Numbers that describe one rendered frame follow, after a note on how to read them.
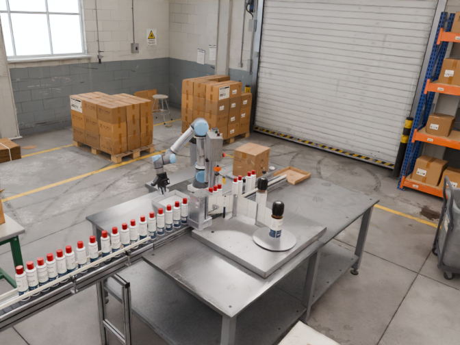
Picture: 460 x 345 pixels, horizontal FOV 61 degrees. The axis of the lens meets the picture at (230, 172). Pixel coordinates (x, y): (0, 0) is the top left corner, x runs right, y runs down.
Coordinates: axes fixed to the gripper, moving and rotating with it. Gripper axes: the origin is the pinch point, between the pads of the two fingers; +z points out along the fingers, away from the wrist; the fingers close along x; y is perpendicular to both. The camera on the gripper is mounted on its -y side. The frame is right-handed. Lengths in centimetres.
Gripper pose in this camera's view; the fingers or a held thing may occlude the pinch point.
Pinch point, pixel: (163, 196)
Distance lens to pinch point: 337.9
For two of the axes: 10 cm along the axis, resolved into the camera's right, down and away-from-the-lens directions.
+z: 1.9, 9.6, 2.1
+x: -7.9, 0.2, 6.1
